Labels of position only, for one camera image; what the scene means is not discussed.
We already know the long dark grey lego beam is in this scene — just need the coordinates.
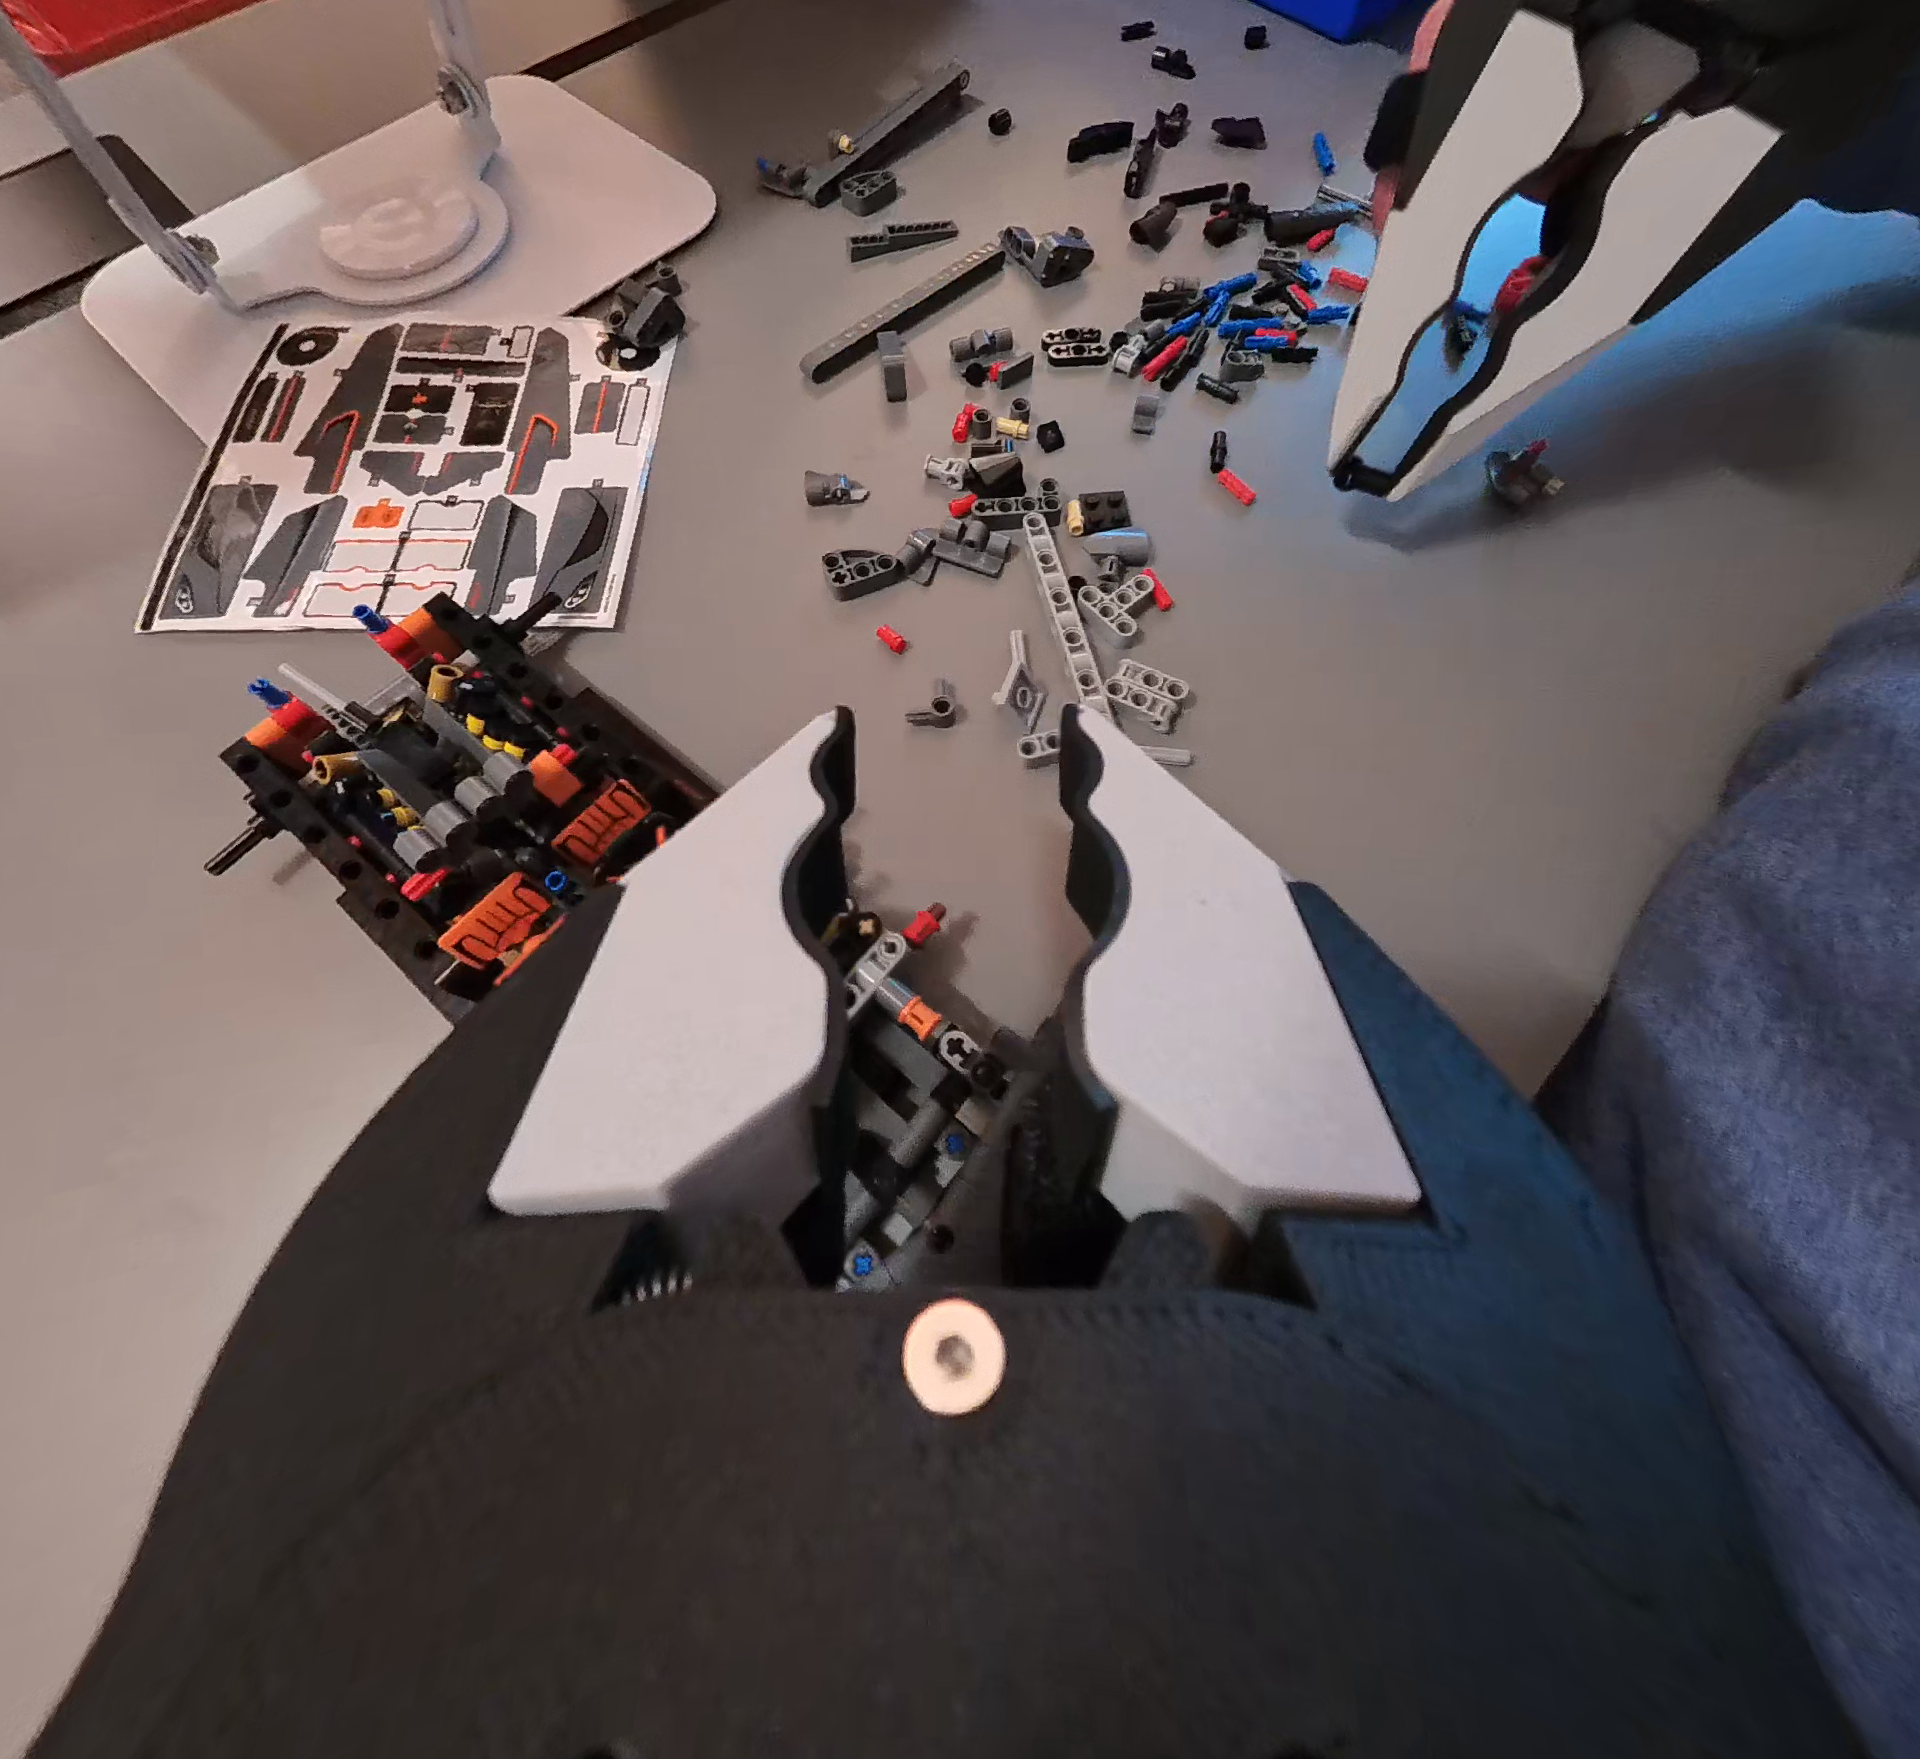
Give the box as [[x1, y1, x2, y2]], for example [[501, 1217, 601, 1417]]
[[754, 58, 972, 212]]

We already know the sticker sheet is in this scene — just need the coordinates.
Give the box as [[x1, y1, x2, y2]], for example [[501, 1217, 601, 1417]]
[[130, 313, 682, 638]]

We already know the light grey double lego beam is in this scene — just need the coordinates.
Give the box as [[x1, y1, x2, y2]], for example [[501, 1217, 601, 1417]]
[[1109, 659, 1197, 736]]

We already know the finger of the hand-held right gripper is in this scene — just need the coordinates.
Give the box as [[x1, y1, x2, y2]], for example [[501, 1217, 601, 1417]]
[[1367, 27, 1784, 504], [1326, 8, 1583, 488]]

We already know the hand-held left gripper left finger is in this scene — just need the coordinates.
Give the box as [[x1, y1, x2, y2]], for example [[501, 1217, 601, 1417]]
[[487, 709, 859, 1272]]

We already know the white desk stand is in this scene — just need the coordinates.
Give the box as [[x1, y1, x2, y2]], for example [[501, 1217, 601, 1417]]
[[0, 0, 721, 443]]

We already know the person's right hand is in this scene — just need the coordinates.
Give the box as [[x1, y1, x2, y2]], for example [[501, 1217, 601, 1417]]
[[1410, 0, 1495, 81]]

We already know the pile of small lego pins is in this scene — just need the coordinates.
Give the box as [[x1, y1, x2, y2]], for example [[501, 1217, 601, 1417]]
[[1117, 262, 1370, 405]]

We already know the person's blue clothed torso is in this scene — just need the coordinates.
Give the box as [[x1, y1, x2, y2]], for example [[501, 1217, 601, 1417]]
[[1536, 589, 1920, 1759]]

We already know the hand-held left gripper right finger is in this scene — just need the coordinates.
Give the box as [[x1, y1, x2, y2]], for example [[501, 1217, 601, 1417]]
[[1051, 702, 1423, 1284]]

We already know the long dark grey lego plate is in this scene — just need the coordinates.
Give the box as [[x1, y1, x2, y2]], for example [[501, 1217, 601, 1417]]
[[799, 244, 1010, 385]]

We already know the lego car chassis assembly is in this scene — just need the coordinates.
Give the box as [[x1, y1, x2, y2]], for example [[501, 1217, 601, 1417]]
[[203, 589, 1055, 1294]]

